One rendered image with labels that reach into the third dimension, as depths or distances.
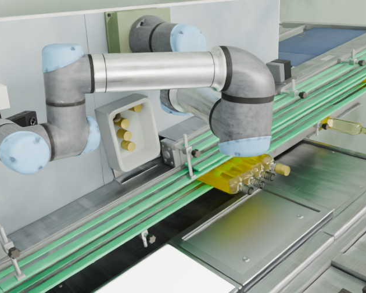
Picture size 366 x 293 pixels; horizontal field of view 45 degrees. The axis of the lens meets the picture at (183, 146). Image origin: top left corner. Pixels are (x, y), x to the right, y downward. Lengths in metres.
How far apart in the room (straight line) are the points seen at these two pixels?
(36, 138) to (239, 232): 0.91
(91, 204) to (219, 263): 0.46
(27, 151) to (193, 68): 0.35
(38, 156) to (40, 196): 0.68
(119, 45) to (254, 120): 0.63
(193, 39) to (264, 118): 0.44
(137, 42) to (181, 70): 0.55
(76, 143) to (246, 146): 0.36
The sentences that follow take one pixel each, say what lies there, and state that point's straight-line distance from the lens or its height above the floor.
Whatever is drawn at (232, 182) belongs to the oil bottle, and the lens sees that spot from 1.53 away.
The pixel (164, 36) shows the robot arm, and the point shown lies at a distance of 1.34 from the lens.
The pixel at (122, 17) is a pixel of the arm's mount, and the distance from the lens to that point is 1.44.
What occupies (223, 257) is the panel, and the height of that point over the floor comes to 1.18.
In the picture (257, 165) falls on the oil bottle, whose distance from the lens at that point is 1.62.
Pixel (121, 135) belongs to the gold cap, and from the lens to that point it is 1.53.
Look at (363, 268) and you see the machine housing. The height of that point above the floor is 1.52.
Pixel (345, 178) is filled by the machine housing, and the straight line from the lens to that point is 1.89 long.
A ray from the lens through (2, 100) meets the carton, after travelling 1.31.
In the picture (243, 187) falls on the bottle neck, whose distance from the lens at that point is 1.52.
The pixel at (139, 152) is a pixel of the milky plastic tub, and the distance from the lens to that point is 1.61.
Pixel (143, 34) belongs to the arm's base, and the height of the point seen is 0.89.
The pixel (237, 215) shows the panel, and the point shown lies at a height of 1.07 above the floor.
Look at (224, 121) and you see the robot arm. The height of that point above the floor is 1.38.
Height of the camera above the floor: 2.03
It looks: 46 degrees down
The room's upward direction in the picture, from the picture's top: 110 degrees clockwise
